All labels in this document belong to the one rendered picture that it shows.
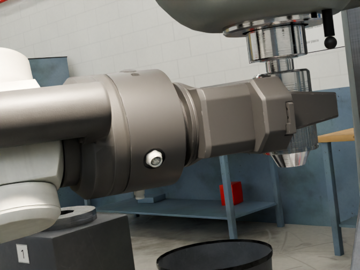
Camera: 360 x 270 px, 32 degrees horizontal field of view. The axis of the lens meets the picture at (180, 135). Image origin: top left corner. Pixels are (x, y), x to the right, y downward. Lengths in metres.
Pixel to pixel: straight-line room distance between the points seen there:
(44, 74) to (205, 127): 7.39
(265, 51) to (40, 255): 0.38
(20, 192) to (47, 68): 7.46
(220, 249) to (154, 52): 4.36
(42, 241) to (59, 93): 0.37
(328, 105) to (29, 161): 0.24
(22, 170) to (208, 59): 5.96
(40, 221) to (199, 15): 0.19
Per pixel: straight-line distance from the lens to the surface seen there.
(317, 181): 5.67
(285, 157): 0.51
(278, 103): 0.45
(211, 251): 2.80
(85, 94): 0.39
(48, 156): 0.41
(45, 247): 0.73
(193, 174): 6.66
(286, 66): 0.51
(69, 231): 0.74
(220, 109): 0.44
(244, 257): 2.77
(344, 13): 0.92
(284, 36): 0.50
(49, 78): 7.85
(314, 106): 0.50
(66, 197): 7.90
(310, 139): 0.51
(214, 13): 0.46
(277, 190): 5.78
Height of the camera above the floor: 1.26
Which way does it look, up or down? 3 degrees down
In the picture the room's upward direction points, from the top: 7 degrees counter-clockwise
